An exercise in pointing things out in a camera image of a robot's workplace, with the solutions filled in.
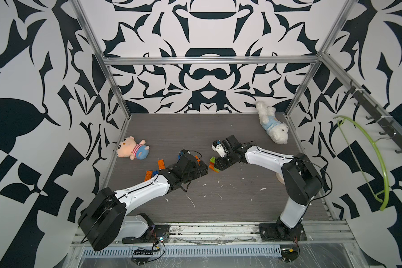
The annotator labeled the lime green 2x4 lego brick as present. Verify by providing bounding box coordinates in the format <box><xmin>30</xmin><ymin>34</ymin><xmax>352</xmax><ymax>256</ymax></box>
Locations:
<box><xmin>210</xmin><ymin>156</ymin><xmax>216</xmax><ymax>165</ymax></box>

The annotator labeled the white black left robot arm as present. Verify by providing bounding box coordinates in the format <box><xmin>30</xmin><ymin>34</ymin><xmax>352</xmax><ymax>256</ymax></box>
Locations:
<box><xmin>77</xmin><ymin>150</ymin><xmax>209</xmax><ymax>251</ymax></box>

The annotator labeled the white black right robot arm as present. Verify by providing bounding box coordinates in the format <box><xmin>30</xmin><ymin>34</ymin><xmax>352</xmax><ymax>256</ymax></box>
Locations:
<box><xmin>211</xmin><ymin>135</ymin><xmax>326</xmax><ymax>230</ymax></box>

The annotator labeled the orange lego brick left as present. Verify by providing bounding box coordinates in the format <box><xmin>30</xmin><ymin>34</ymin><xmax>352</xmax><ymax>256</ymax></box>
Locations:
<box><xmin>144</xmin><ymin>171</ymin><xmax>153</xmax><ymax>181</ymax></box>

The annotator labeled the white plush dog blue shirt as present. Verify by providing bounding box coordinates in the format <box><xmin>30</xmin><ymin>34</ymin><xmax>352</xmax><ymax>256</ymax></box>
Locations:
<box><xmin>256</xmin><ymin>101</ymin><xmax>289</xmax><ymax>144</ymax></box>

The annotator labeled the pink plush pig toy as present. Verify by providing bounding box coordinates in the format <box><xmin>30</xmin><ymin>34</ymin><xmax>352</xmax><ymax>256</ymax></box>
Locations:
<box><xmin>117</xmin><ymin>136</ymin><xmax>150</xmax><ymax>160</ymax></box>

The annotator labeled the green plastic hoop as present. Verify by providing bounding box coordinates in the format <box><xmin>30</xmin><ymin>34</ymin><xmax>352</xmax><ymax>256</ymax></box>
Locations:
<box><xmin>333</xmin><ymin>115</ymin><xmax>390</xmax><ymax>212</ymax></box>

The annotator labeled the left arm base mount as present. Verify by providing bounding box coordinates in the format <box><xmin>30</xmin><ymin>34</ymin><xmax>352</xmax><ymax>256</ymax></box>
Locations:
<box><xmin>119</xmin><ymin>213</ymin><xmax>170</xmax><ymax>244</ymax></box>

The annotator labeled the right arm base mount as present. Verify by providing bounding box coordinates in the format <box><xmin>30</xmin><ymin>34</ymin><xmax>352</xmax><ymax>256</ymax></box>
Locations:
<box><xmin>259</xmin><ymin>221</ymin><xmax>307</xmax><ymax>242</ymax></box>

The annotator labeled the white slotted cable duct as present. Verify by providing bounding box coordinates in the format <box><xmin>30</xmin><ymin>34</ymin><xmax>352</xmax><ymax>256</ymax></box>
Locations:
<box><xmin>82</xmin><ymin>244</ymin><xmax>281</xmax><ymax>258</ymax></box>

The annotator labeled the black wall hook rack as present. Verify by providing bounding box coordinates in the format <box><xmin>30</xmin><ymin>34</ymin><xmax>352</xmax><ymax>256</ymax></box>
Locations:
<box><xmin>344</xmin><ymin>80</ymin><xmax>402</xmax><ymax>154</ymax></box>

